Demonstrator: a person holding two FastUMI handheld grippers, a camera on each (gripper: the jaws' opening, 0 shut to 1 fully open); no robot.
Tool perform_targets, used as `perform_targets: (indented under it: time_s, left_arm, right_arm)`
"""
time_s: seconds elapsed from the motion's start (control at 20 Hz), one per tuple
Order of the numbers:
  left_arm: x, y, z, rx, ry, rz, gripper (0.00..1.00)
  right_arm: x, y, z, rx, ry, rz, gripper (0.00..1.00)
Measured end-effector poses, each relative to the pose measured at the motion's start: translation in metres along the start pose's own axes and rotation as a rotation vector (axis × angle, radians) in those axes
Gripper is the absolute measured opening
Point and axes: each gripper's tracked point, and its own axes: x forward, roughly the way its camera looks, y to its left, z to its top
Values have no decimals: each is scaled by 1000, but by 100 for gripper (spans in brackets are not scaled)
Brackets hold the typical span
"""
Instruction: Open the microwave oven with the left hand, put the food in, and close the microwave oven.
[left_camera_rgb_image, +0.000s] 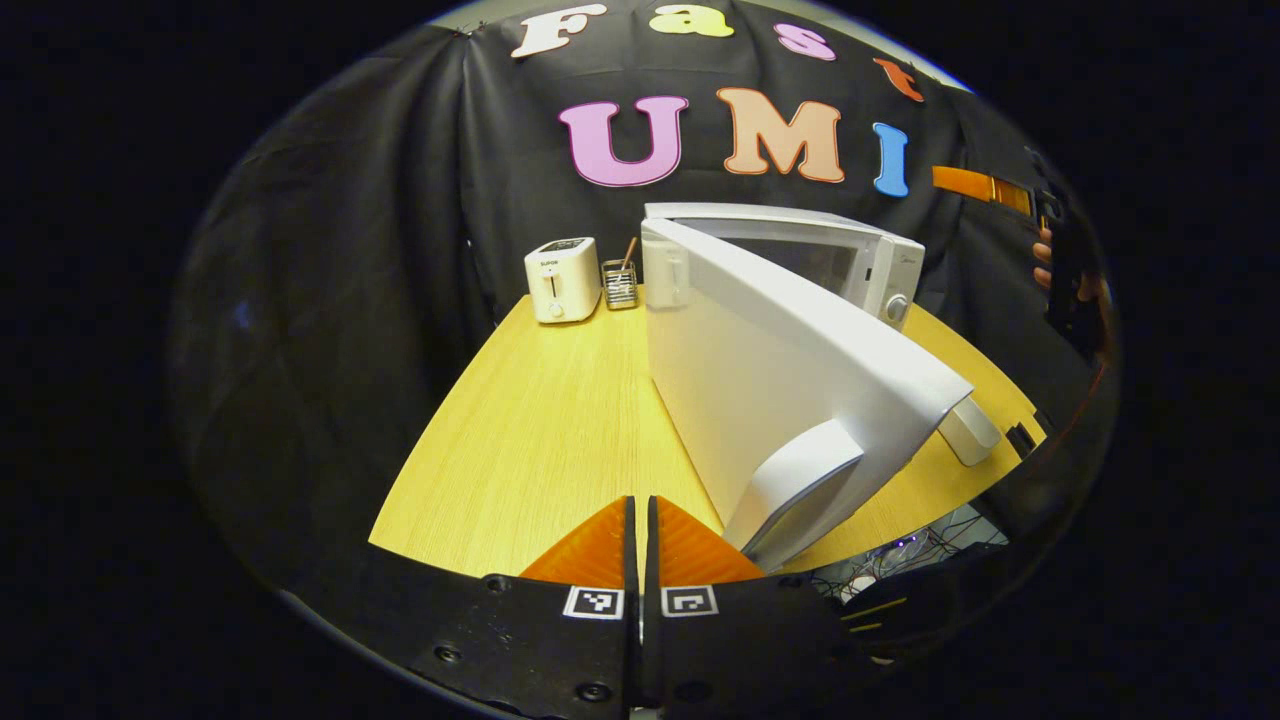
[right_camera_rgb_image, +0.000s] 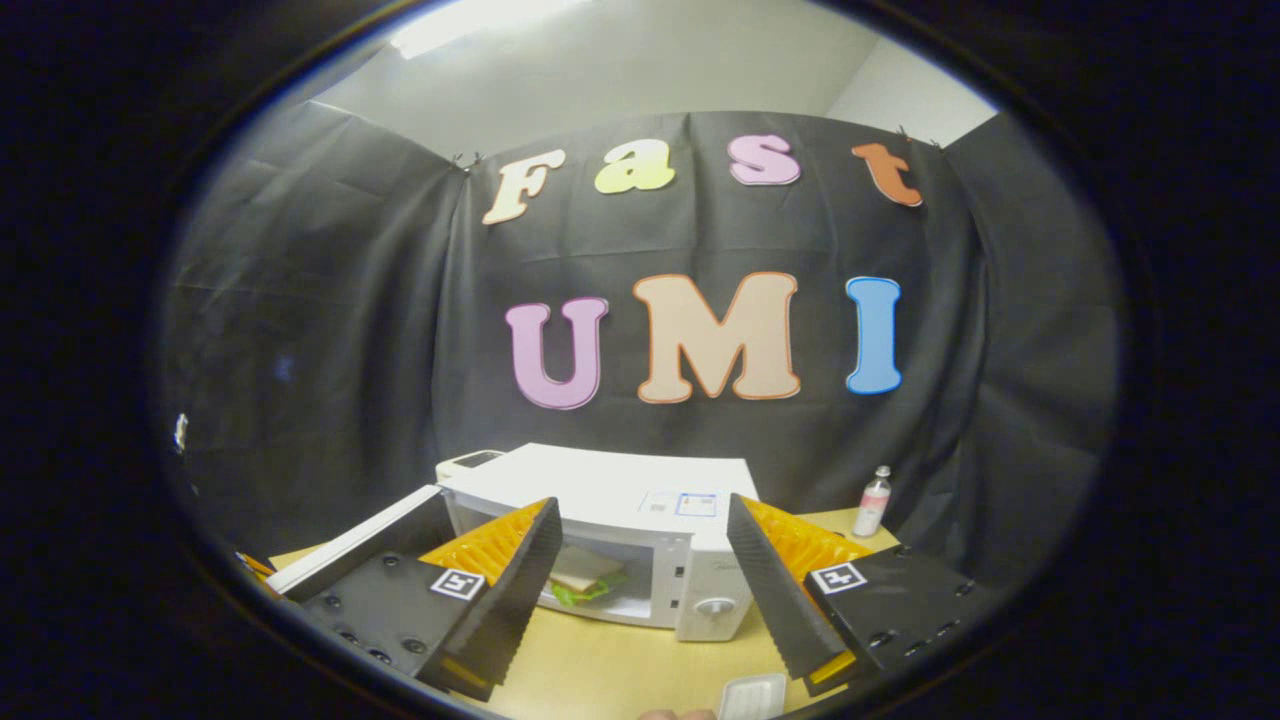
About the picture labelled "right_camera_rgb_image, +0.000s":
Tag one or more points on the small pink label bottle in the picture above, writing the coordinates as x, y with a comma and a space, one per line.
872, 505

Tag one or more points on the ceiling light panel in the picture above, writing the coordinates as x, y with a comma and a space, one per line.
480, 25

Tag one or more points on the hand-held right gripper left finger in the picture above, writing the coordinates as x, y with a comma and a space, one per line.
510, 610

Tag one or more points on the white toaster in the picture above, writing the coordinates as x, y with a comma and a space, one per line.
468, 462

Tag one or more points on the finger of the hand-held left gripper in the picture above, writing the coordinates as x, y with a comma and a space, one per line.
255, 566

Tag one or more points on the white food tray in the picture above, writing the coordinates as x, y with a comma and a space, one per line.
752, 697

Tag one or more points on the sandwich with lettuce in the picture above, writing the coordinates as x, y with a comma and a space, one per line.
585, 580

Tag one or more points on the white microwave oven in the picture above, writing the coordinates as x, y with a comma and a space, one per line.
620, 480

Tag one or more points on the black cloth clip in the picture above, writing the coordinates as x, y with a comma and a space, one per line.
915, 136
466, 160

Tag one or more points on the black backdrop cloth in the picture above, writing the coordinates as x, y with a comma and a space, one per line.
320, 330

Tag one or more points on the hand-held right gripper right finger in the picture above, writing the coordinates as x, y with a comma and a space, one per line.
780, 600

